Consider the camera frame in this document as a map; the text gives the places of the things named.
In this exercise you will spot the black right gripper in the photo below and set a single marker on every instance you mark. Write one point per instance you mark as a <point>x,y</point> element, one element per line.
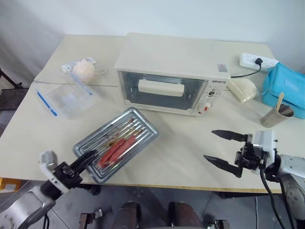
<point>249,156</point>

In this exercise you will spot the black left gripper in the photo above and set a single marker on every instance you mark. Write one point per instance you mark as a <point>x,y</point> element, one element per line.
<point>68,176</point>

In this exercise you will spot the silver metal baking tray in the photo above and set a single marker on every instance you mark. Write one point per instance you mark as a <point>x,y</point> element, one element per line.
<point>140,124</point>

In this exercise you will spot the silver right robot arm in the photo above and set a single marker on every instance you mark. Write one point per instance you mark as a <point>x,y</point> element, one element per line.
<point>291,174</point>

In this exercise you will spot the red sausage on skewer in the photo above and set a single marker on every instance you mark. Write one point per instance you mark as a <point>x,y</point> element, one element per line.
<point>127,144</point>
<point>112,152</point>

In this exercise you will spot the white red oven timer knob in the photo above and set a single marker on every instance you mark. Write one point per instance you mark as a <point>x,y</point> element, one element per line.
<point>205,108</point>

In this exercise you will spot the glass oven door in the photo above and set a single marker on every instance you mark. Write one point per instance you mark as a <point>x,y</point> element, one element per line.
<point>128,81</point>

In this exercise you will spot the white toaster oven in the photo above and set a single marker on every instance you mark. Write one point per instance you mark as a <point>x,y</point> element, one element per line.
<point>166,57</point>

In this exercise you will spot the stainless steel cup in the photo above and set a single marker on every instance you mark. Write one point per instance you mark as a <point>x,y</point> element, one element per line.
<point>274,118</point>

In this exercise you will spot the clear plastic box blue clasps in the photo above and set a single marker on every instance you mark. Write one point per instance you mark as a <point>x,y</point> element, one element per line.
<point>71,100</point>

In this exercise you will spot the white folded cloth pack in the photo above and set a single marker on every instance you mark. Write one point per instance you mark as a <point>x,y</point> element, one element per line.
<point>243,89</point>

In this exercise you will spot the dark rounded shape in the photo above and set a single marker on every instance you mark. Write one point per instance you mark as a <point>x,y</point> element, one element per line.
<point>184,214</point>
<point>129,214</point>

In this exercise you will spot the wooden chopsticks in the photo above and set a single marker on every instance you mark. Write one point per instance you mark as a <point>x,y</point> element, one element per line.
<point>279,102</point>

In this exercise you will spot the clear plastic box lid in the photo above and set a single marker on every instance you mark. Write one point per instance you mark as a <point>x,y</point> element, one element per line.
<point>82,84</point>

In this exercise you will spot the yellow crate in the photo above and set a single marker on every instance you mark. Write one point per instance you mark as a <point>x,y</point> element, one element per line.
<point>9,184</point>

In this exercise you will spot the light blue fabric bag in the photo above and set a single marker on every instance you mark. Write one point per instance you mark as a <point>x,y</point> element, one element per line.
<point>286,83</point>

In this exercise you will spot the pale pink mesh bath puff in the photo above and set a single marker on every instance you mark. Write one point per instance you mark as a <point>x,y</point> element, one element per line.
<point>83,71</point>

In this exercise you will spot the white power strip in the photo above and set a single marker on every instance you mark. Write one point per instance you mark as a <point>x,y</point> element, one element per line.
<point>247,59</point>

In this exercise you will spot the black power plug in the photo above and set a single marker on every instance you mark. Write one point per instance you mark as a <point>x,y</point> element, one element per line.
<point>259,61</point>

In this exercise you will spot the black metal stand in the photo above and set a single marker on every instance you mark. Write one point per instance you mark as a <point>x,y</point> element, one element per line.
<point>12,95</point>

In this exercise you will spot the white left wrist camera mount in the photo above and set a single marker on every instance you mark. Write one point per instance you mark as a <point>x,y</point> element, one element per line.
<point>47,159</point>

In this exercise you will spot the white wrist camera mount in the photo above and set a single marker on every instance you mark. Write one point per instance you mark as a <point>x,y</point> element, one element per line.
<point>47,159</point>
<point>265,140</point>

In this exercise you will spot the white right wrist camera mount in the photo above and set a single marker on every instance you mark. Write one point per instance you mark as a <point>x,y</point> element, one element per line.
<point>265,140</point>

